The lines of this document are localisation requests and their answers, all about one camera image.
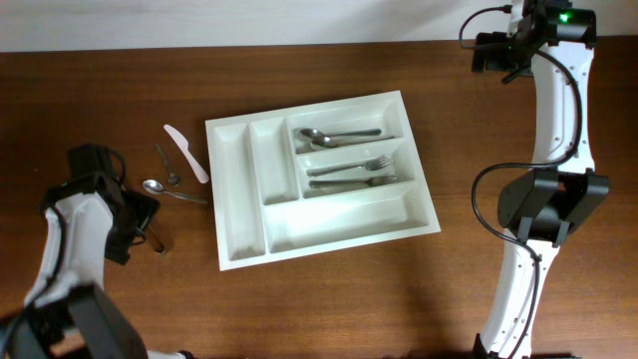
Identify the pink plastic knife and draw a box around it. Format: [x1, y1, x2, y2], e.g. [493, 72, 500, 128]
[163, 124, 210, 183]

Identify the silver fork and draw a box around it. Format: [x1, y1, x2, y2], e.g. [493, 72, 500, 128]
[306, 155, 394, 178]
[308, 176, 399, 188]

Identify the white plastic cutlery tray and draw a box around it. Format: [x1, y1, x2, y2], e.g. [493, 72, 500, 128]
[205, 91, 441, 270]

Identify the large silver spoon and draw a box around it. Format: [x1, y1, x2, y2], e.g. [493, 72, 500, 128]
[295, 128, 382, 142]
[310, 136, 394, 151]

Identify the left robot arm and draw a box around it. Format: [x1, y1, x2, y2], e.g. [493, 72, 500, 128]
[1, 144, 165, 358]

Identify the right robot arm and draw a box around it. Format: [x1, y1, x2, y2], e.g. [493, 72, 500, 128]
[469, 0, 610, 358]

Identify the small silver teaspoon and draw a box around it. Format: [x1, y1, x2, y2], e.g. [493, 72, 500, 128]
[143, 179, 207, 204]

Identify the small dark teaspoon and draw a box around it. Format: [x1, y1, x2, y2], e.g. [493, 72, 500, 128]
[155, 144, 181, 186]

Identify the right black cable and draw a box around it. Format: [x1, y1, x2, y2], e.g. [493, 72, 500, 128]
[458, 4, 584, 359]

